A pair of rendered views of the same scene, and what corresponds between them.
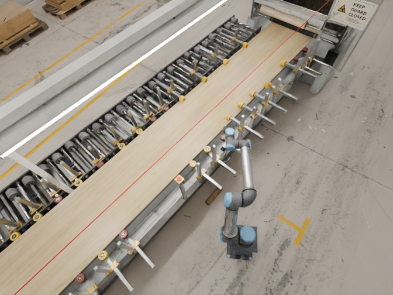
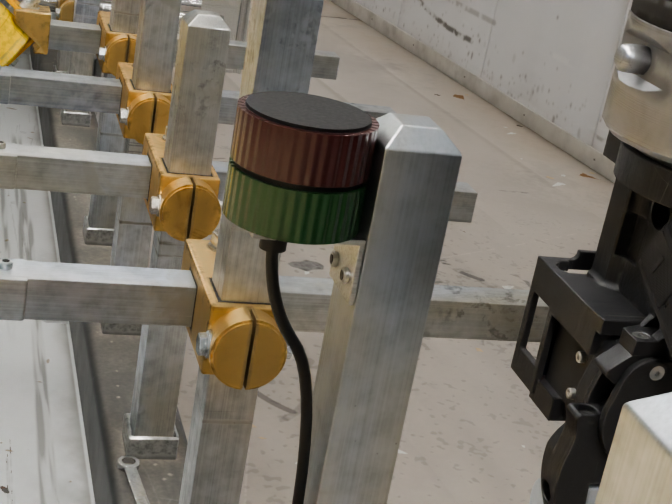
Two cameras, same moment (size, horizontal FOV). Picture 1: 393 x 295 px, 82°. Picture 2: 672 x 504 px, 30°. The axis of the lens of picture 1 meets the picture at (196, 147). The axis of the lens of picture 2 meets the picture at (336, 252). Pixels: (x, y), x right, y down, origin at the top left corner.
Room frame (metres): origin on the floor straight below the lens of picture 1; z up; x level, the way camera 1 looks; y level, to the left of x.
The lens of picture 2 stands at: (1.17, 0.12, 1.30)
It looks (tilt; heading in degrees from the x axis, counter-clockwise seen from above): 21 degrees down; 293
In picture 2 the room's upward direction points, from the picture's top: 10 degrees clockwise
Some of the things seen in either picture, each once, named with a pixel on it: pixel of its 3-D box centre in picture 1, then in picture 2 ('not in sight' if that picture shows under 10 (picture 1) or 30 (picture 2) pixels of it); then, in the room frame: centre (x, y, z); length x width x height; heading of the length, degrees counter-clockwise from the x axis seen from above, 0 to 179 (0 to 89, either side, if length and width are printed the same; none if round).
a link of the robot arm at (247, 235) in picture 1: (246, 235); not in sight; (0.35, -0.38, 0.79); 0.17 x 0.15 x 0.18; 82
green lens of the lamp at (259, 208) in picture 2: not in sight; (295, 193); (1.39, -0.34, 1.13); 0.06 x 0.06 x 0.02
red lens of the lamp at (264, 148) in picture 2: not in sight; (304, 138); (1.39, -0.34, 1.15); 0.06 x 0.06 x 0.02
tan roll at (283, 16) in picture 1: (295, 20); not in sight; (3.33, -1.77, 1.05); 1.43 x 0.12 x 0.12; 42
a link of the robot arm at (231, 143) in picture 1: (231, 143); not in sight; (1.11, -0.34, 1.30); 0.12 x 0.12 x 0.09; 82
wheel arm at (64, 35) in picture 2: (283, 93); (196, 50); (1.97, -1.21, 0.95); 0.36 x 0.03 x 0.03; 42
